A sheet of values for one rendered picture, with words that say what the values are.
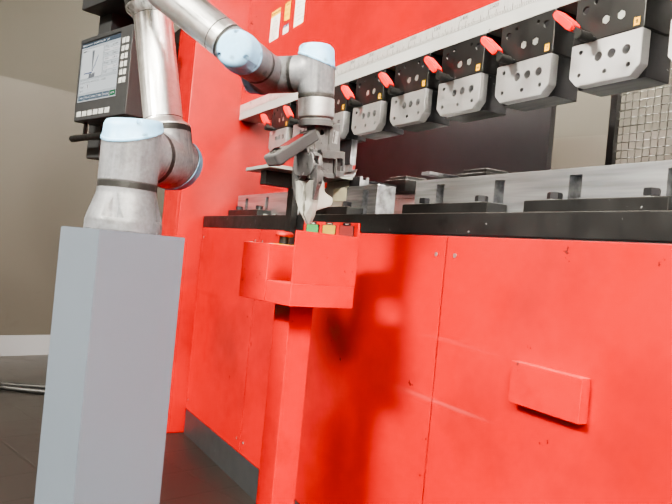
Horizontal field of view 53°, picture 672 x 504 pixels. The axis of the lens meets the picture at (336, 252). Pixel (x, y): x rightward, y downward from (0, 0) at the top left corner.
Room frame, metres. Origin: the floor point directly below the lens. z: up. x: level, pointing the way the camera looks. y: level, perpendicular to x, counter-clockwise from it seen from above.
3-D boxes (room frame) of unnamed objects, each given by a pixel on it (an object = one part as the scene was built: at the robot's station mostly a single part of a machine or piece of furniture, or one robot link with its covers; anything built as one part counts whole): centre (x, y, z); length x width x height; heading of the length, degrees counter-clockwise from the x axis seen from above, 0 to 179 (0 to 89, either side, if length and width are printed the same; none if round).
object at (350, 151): (2.06, 0.00, 1.07); 0.10 x 0.02 x 0.10; 29
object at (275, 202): (2.54, 0.27, 0.92); 0.50 x 0.06 x 0.10; 29
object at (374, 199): (2.02, -0.03, 0.92); 0.39 x 0.06 x 0.10; 29
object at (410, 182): (2.13, -0.14, 1.01); 0.26 x 0.12 x 0.05; 119
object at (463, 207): (1.51, -0.24, 0.89); 0.30 x 0.05 x 0.03; 29
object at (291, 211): (1.97, 0.16, 0.88); 0.14 x 0.04 x 0.22; 119
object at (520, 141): (2.52, -0.33, 1.12); 1.13 x 0.02 x 0.44; 29
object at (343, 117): (2.08, 0.01, 1.20); 0.15 x 0.09 x 0.17; 29
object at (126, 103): (2.86, 1.00, 1.42); 0.45 x 0.12 x 0.36; 46
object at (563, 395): (1.09, -0.36, 0.58); 0.15 x 0.02 x 0.07; 29
